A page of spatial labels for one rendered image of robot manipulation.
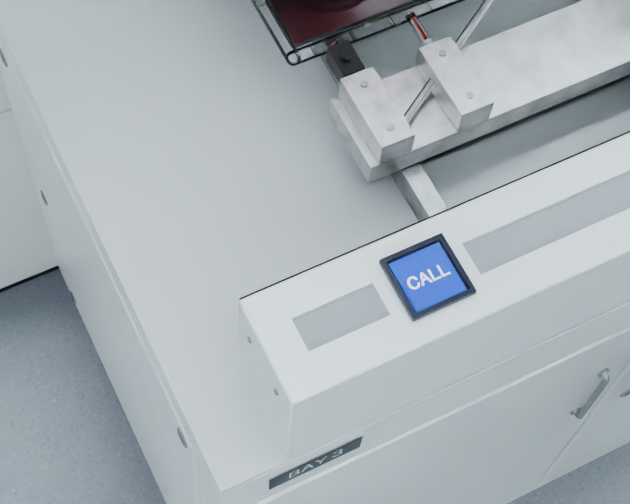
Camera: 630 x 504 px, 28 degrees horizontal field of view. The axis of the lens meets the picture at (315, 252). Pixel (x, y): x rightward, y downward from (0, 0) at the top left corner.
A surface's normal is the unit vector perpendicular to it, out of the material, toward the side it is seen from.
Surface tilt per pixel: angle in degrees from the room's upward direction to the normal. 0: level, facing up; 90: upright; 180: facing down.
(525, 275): 0
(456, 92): 0
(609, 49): 0
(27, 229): 90
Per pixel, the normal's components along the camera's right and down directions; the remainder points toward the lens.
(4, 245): 0.45, 0.81
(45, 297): 0.05, -0.45
